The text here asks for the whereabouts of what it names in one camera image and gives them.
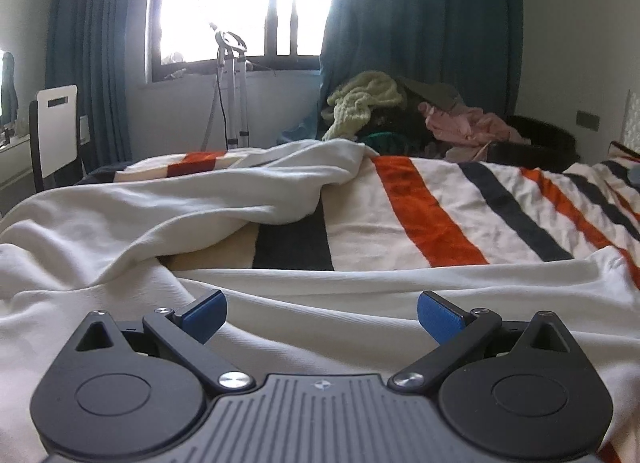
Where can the black laundry basket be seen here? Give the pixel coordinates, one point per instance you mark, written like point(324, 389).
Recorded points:
point(547, 143)

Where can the pink garment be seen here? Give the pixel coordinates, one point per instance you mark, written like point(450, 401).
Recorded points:
point(465, 125)

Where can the yellow-green knitted garment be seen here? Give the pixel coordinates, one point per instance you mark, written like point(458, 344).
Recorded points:
point(360, 103)

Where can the white chair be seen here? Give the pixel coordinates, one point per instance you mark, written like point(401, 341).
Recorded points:
point(55, 128)

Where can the grey wall socket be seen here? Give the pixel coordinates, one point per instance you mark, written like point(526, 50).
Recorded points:
point(587, 120)

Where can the dark green garment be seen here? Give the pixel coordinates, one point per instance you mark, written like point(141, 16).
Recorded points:
point(385, 138)

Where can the window with dark frame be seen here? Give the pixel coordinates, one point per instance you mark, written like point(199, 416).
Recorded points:
point(240, 3)

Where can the teal curtain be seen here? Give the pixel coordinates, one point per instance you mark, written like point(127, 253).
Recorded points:
point(90, 53)
point(425, 18)

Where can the dark grey garment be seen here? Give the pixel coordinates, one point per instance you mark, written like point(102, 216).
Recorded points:
point(430, 90)

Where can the white desk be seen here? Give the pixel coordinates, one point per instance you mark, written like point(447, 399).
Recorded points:
point(12, 163)

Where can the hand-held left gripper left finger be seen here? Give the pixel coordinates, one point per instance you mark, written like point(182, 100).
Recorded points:
point(206, 317)

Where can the white cloth garment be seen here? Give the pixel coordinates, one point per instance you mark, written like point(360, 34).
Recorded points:
point(150, 223)

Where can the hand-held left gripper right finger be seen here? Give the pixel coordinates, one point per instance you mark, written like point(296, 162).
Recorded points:
point(441, 318)

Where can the garment steamer stand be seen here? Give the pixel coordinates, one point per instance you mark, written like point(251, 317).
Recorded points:
point(232, 93)

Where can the orange black striped blanket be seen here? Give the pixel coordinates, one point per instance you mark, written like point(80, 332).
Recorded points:
point(425, 208)

